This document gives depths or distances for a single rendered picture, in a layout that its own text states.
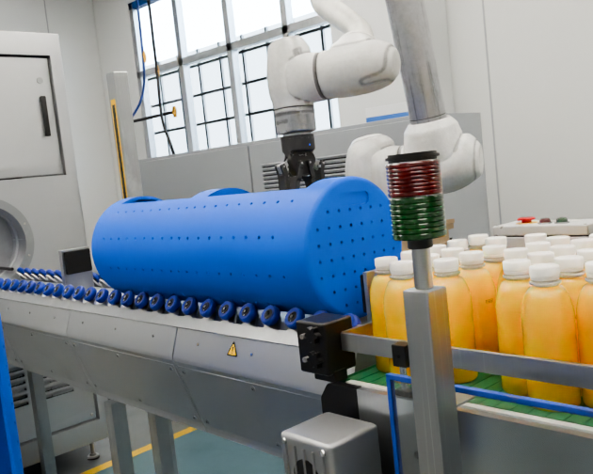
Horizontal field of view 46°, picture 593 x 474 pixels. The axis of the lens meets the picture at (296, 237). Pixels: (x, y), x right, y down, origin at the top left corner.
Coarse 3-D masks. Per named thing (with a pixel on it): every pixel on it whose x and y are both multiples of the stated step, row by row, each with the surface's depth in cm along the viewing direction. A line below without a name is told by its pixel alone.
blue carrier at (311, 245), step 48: (240, 192) 170; (288, 192) 140; (336, 192) 134; (96, 240) 191; (144, 240) 172; (192, 240) 156; (240, 240) 143; (288, 240) 132; (336, 240) 134; (384, 240) 144; (144, 288) 181; (192, 288) 163; (240, 288) 148; (288, 288) 136; (336, 288) 134
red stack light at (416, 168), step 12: (396, 168) 79; (408, 168) 78; (420, 168) 78; (432, 168) 79; (396, 180) 79; (408, 180) 78; (420, 180) 78; (432, 180) 78; (396, 192) 79; (408, 192) 78; (420, 192) 78; (432, 192) 78
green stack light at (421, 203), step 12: (396, 204) 80; (408, 204) 79; (420, 204) 78; (432, 204) 79; (396, 216) 80; (408, 216) 79; (420, 216) 78; (432, 216) 79; (444, 216) 80; (396, 228) 80; (408, 228) 79; (420, 228) 79; (432, 228) 79; (444, 228) 80; (396, 240) 81; (408, 240) 79
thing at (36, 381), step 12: (36, 384) 292; (36, 396) 292; (36, 408) 292; (36, 420) 294; (48, 420) 296; (36, 432) 296; (48, 432) 296; (48, 444) 296; (48, 456) 296; (48, 468) 295
